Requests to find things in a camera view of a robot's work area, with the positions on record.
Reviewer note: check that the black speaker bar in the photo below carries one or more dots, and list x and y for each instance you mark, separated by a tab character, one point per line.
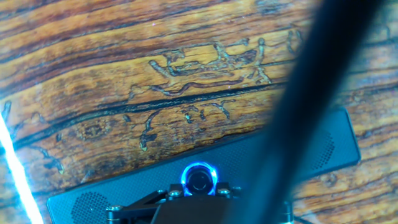
124	193

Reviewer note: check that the blue lit volume knob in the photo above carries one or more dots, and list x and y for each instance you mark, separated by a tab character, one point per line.
199	180

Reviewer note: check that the wood grain table mat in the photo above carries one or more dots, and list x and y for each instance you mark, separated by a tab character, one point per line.
124	46

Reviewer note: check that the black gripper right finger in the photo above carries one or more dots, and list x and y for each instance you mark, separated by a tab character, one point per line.
227	192

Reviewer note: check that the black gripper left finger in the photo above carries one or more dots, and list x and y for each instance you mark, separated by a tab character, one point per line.
146	202

